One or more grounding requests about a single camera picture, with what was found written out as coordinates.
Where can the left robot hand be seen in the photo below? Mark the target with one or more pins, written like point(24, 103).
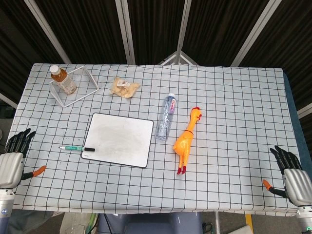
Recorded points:
point(11, 168)

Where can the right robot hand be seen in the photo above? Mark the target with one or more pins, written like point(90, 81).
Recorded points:
point(298, 185)

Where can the green black marker pen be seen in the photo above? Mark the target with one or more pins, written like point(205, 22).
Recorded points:
point(73, 148)

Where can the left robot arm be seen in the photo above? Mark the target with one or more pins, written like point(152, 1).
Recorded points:
point(5, 209)

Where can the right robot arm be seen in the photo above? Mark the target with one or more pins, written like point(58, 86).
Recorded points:
point(306, 219)

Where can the white drawing board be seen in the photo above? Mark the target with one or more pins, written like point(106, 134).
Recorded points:
point(119, 140)

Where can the metal table leg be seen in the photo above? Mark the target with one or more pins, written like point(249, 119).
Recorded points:
point(217, 223)

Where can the white black checked tablecloth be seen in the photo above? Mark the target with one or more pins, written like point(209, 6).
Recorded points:
point(231, 122)

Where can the amber tea bottle white cap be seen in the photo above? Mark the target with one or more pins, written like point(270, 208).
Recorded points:
point(64, 81)

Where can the orange rubber chicken toy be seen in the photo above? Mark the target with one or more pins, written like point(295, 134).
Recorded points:
point(186, 141)

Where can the clear bag of beige snacks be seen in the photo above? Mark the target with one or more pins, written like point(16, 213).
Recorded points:
point(124, 89)

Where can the clear plastic water bottle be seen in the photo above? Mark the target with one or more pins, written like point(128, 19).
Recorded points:
point(165, 119)

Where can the blue grey plastic stool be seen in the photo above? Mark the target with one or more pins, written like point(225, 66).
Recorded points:
point(151, 224)

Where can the white partition rail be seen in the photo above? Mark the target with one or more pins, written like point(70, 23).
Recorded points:
point(7, 100)
point(305, 111)

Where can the white partition post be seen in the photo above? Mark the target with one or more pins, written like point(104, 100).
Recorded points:
point(183, 24)
point(125, 31)
point(256, 34)
point(47, 31)

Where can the white partition foot bracket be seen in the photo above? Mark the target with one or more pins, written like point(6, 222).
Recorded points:
point(179, 57)

